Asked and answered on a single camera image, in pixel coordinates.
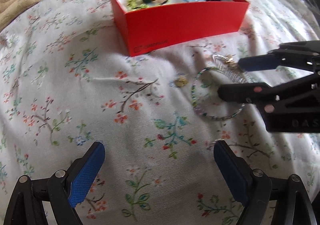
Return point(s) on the gold pearl earring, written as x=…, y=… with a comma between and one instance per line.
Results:
x=181, y=81

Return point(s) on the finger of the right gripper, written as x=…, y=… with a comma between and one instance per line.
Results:
x=257, y=61
x=241, y=92

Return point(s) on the floral bed sheet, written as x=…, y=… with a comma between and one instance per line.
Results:
x=67, y=81

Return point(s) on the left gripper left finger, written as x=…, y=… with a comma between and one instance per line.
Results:
x=84, y=173

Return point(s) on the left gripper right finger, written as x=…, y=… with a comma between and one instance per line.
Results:
x=234, y=170

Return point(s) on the red cardboard box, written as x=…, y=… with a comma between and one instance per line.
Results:
x=157, y=27

